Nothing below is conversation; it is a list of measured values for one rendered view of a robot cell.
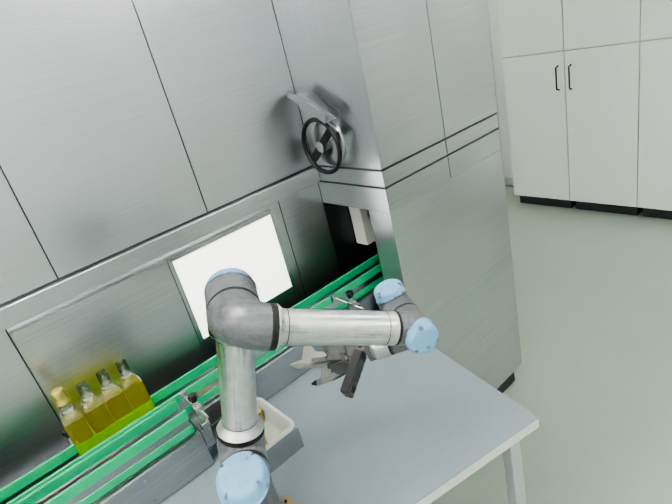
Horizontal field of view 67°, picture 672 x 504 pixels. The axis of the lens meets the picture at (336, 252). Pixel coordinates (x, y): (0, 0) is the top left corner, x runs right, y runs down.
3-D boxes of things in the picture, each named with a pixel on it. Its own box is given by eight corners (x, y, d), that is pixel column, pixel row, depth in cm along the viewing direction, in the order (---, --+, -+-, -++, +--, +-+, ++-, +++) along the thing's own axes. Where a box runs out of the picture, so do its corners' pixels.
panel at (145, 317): (292, 286, 202) (268, 207, 188) (296, 287, 200) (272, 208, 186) (62, 423, 154) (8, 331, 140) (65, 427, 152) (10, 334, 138)
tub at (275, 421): (265, 414, 171) (257, 394, 167) (304, 444, 154) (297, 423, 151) (221, 446, 162) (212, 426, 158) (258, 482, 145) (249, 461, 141)
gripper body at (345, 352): (329, 349, 137) (370, 335, 136) (335, 378, 132) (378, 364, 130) (319, 338, 131) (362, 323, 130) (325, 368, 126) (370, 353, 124)
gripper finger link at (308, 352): (287, 348, 129) (321, 347, 132) (290, 370, 125) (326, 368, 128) (290, 342, 126) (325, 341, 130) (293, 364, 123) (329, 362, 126)
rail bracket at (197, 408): (194, 409, 161) (180, 378, 156) (219, 432, 148) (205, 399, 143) (186, 414, 159) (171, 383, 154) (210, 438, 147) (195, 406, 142)
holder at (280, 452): (256, 409, 175) (250, 391, 172) (304, 445, 154) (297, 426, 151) (214, 440, 166) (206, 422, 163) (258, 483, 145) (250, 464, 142)
